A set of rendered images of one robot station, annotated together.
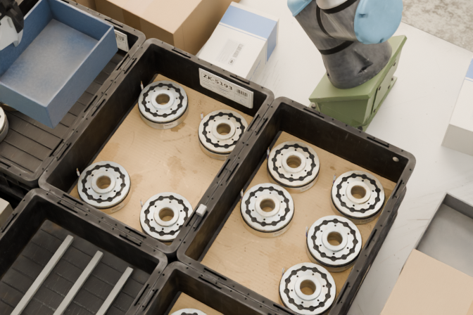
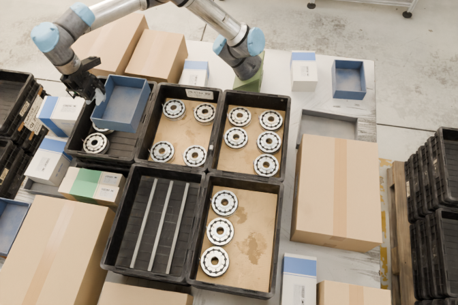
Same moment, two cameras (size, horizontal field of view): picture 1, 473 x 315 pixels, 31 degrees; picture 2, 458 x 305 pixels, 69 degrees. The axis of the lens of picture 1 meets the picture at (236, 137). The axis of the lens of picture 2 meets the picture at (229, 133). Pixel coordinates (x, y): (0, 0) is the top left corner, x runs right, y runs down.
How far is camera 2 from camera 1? 0.26 m
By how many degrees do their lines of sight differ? 9
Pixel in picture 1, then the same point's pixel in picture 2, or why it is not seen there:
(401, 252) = (292, 138)
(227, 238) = (223, 156)
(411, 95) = (272, 75)
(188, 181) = (197, 138)
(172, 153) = (186, 129)
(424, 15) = not seen: hidden behind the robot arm
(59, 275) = (157, 197)
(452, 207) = (305, 114)
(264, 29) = (203, 66)
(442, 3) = not seen: hidden behind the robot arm
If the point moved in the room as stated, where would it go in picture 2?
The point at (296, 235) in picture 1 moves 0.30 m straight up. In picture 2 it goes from (251, 145) to (253, 107)
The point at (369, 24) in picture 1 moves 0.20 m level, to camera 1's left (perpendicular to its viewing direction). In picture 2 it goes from (254, 46) to (209, 60)
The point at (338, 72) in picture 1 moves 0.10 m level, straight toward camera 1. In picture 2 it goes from (242, 73) to (247, 89)
